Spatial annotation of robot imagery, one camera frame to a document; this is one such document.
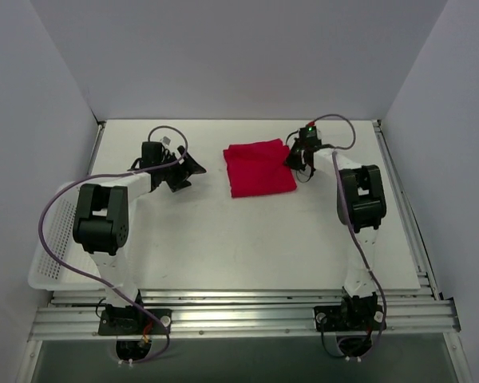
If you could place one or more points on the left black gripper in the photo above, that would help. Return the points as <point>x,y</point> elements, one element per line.
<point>179,171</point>

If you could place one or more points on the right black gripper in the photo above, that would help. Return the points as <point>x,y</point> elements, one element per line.
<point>299,153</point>

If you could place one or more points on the red t-shirt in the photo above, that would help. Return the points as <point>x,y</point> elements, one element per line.
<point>258,169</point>

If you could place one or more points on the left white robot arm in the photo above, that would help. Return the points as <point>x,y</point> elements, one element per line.
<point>102,217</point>

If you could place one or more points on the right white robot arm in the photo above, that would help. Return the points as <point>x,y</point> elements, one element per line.
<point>361,207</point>

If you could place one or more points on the white perforated plastic basket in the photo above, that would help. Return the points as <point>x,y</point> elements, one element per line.
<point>60,263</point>

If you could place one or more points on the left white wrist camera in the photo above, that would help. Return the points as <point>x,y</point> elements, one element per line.
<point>167,140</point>

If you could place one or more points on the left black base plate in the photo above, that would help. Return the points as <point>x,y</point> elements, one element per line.
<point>128,321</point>

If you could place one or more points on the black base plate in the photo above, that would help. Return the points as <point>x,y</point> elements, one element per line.
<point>330,319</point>
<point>128,321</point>

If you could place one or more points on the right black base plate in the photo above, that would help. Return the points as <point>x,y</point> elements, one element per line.
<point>330,319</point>

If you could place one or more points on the aluminium extrusion rail frame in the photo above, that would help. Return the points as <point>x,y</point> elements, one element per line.
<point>70,315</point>

